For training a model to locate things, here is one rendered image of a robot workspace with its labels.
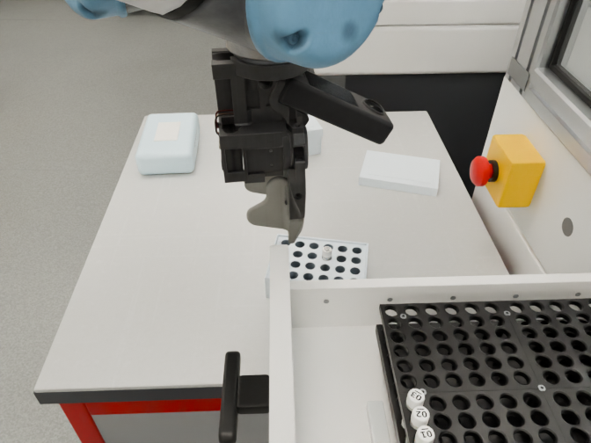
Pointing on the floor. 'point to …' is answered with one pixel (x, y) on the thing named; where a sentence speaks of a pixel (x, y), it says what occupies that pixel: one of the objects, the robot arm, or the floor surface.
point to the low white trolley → (230, 280)
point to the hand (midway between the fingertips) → (295, 221)
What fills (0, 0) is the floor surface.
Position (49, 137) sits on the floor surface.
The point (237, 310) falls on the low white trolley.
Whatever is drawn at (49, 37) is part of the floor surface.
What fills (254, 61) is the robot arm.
